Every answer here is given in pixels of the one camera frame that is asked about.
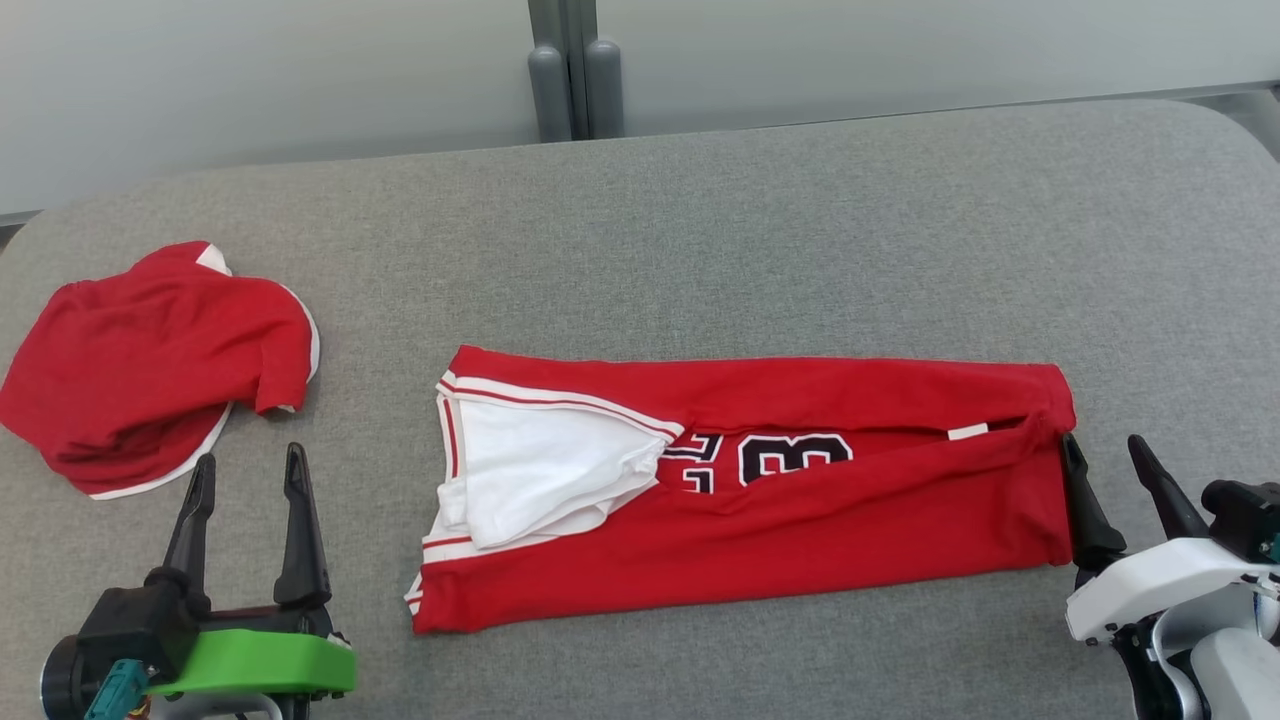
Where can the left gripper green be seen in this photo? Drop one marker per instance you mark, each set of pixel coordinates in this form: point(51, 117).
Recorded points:
point(270, 660)

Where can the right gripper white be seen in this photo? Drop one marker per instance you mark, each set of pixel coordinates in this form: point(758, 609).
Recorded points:
point(1160, 580)

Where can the red shorts with white trim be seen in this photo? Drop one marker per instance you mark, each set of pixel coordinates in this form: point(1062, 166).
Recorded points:
point(140, 360)

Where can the red white basketball jersey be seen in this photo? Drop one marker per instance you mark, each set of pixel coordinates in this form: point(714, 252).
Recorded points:
point(850, 540)

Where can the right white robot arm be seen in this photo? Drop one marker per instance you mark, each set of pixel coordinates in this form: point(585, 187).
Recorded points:
point(1230, 670)

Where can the grey fabric sofa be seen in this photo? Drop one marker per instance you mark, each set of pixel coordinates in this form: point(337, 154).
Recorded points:
point(800, 230)

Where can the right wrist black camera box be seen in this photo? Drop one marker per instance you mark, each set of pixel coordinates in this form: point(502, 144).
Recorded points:
point(1245, 515)

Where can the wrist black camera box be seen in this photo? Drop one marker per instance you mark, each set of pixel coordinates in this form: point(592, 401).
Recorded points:
point(1245, 515)
point(130, 630)

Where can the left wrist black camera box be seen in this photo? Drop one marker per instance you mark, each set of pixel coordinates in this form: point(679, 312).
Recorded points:
point(130, 630)

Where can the grey partition bottom rail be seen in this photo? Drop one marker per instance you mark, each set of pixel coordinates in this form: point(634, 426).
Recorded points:
point(1240, 90)
point(20, 217)

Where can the grey partition post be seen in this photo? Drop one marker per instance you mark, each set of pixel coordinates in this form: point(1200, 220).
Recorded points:
point(575, 70)

